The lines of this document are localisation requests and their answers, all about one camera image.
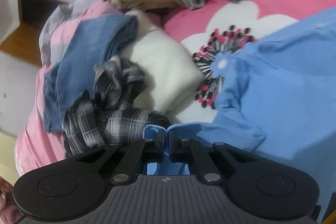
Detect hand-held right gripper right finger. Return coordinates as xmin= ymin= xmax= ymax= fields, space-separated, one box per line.
xmin=169 ymin=128 xmax=259 ymax=184

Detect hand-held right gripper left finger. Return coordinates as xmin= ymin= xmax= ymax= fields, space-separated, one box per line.
xmin=76 ymin=131 xmax=166 ymax=184

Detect blue printed t-shirt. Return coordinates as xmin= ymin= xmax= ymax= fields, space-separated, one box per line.
xmin=143 ymin=7 xmax=336 ymax=224

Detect black white plaid shirt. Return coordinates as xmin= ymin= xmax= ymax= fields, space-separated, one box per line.
xmin=63 ymin=56 xmax=172 ymax=158

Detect white garment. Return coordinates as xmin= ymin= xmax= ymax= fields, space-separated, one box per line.
xmin=125 ymin=10 xmax=206 ymax=113

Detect blue denim jeans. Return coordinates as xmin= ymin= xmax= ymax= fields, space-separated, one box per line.
xmin=43 ymin=15 xmax=139 ymax=133

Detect light pink quilt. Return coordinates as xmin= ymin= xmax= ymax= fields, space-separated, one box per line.
xmin=14 ymin=1 xmax=126 ymax=178

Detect tan garment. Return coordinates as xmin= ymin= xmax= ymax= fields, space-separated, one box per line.
xmin=110 ymin=0 xmax=182 ymax=11

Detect grey-blue quilt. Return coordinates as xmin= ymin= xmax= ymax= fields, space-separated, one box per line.
xmin=39 ymin=0 xmax=124 ymax=65

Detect dark red cloth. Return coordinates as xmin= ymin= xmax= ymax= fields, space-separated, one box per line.
xmin=0 ymin=177 xmax=22 ymax=224

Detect wooden bedside cabinet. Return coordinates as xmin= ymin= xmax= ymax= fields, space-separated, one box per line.
xmin=0 ymin=0 xmax=70 ymax=66

